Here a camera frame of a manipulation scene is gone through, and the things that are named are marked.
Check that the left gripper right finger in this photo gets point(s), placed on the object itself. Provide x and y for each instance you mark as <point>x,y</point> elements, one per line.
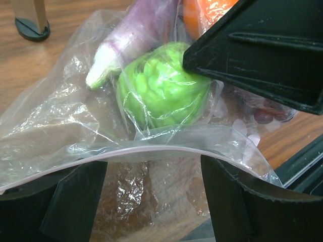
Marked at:
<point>245,208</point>

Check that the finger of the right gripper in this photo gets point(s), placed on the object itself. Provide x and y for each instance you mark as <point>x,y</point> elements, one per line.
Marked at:
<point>269,48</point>

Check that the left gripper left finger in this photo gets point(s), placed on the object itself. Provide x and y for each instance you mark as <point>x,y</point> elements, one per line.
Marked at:
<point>60,206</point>

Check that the clear zip top bag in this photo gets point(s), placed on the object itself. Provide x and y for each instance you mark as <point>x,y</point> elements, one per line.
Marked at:
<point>153,188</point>

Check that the small green fake vegetable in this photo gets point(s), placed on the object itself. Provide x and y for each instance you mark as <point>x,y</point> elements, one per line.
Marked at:
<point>155,91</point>

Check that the fake orange fruit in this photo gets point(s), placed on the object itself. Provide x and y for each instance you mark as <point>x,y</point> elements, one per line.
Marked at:
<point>200,15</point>

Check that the purple fake eggplant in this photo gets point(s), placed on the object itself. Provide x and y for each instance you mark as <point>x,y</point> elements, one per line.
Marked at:
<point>144,27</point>

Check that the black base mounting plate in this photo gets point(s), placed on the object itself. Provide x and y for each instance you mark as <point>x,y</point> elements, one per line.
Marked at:
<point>303,172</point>

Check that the steel dish rack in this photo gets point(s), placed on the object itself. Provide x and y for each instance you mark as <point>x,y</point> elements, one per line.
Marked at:
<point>31,20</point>

